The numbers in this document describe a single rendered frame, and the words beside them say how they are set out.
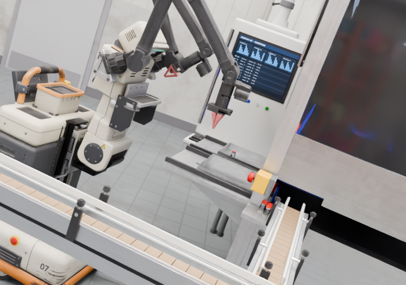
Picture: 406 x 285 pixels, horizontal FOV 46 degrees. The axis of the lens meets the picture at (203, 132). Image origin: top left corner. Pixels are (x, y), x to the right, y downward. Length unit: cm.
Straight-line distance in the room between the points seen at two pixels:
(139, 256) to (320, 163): 91
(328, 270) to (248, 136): 120
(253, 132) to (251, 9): 335
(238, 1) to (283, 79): 332
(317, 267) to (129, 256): 98
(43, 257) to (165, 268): 127
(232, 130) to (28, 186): 178
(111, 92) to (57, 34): 419
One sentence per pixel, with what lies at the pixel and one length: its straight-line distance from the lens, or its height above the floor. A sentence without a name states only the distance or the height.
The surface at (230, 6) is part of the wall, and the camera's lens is 611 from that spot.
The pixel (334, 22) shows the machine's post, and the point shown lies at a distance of 184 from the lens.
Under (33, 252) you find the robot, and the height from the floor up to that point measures 23.
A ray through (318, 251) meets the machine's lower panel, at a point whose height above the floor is 81.
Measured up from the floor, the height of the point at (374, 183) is 115.
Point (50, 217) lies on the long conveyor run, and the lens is 129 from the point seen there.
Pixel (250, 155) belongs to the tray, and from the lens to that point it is 259.
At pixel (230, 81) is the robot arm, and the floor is 130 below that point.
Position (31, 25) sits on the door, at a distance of 656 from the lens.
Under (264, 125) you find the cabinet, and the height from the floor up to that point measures 101.
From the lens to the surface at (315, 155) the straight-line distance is 187.
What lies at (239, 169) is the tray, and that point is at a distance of 226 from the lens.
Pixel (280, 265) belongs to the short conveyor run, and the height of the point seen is 93.
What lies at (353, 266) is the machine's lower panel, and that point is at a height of 81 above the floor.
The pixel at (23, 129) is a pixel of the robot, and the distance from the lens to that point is 234.
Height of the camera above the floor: 153
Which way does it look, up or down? 14 degrees down
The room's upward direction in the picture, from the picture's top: 20 degrees clockwise
